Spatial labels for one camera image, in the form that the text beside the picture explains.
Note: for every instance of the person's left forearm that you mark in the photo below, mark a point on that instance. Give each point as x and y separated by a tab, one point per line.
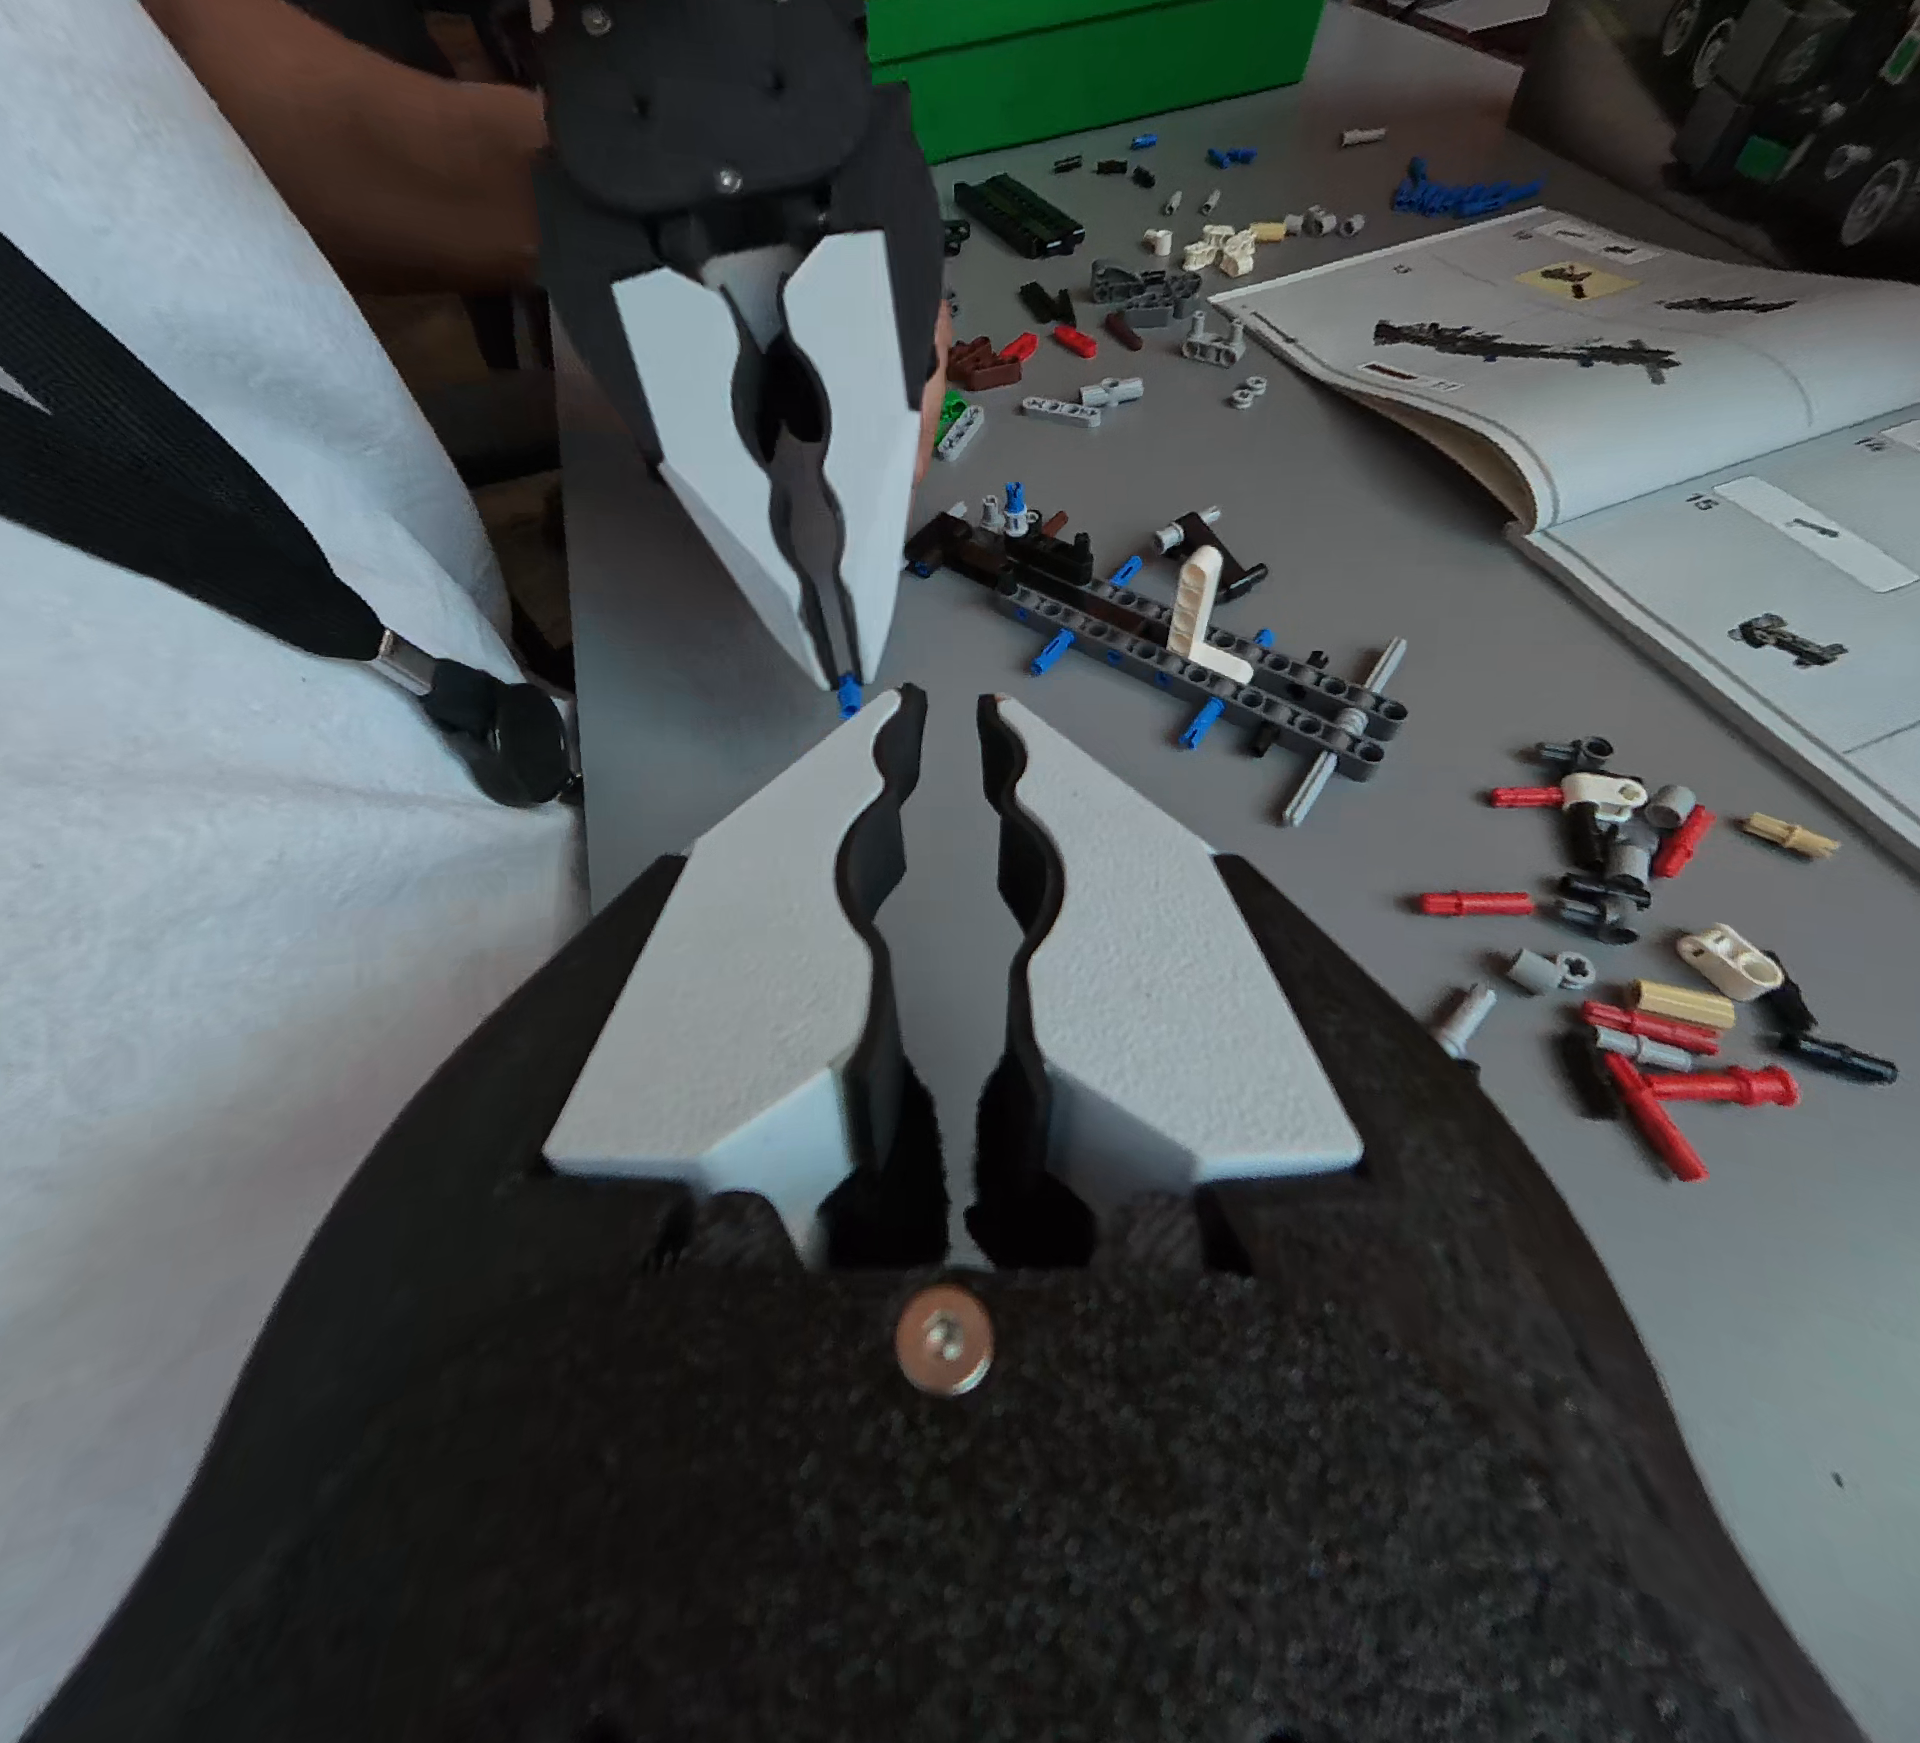
389	169

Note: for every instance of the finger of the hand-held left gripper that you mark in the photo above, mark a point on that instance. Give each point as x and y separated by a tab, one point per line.
689	423
877	423

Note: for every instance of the scattered mixed lego pieces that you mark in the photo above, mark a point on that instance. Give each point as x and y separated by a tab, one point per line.
1146	288

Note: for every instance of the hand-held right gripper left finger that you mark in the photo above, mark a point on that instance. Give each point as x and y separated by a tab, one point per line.
719	1023

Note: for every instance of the person's left hand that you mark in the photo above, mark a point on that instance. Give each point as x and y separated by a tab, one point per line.
931	386

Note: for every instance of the lego instruction booklet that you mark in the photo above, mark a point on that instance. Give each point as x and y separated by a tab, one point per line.
1649	452

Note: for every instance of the pile of blue lego pins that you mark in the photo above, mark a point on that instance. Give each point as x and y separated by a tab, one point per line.
1455	191

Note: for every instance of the cluster of lego pins connectors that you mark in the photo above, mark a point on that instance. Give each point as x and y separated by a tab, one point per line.
1725	1088

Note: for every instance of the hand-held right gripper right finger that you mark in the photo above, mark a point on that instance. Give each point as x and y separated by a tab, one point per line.
1184	1023

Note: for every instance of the grey lego beam chassis assembly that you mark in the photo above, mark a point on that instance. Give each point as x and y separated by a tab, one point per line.
1200	671

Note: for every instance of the lego set cardboard box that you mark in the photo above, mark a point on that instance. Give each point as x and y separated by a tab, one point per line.
1770	49

